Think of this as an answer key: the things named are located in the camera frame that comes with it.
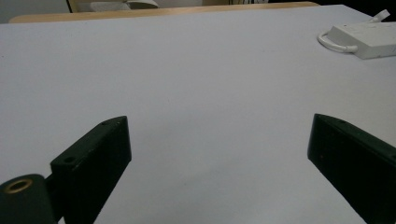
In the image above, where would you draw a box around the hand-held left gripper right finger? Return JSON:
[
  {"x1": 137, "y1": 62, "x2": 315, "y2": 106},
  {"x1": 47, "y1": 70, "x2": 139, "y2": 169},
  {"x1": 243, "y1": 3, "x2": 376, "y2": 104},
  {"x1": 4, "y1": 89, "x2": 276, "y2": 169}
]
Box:
[{"x1": 306, "y1": 113, "x2": 396, "y2": 224}]

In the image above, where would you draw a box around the white plug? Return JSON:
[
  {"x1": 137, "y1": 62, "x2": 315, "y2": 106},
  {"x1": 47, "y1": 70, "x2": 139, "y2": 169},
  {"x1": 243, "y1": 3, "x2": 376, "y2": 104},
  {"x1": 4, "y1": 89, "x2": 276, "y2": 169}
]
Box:
[{"x1": 369, "y1": 8, "x2": 391, "y2": 23}]

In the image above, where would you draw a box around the white cable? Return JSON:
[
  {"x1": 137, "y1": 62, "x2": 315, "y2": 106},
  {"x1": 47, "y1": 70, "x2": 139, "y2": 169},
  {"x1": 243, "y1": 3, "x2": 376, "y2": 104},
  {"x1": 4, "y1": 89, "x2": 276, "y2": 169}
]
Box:
[{"x1": 317, "y1": 30, "x2": 360, "y2": 54}]

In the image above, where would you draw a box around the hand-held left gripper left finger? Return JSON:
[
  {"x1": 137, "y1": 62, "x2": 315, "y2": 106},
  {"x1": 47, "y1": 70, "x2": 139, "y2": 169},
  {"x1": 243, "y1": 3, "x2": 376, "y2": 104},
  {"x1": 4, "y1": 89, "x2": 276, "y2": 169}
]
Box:
[{"x1": 49, "y1": 115, "x2": 133, "y2": 224}]

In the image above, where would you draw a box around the white power strip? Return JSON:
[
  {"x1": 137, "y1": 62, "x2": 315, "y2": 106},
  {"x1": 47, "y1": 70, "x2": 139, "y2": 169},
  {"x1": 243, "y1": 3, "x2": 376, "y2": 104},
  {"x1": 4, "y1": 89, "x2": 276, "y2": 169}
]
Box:
[{"x1": 327, "y1": 20, "x2": 396, "y2": 61}]

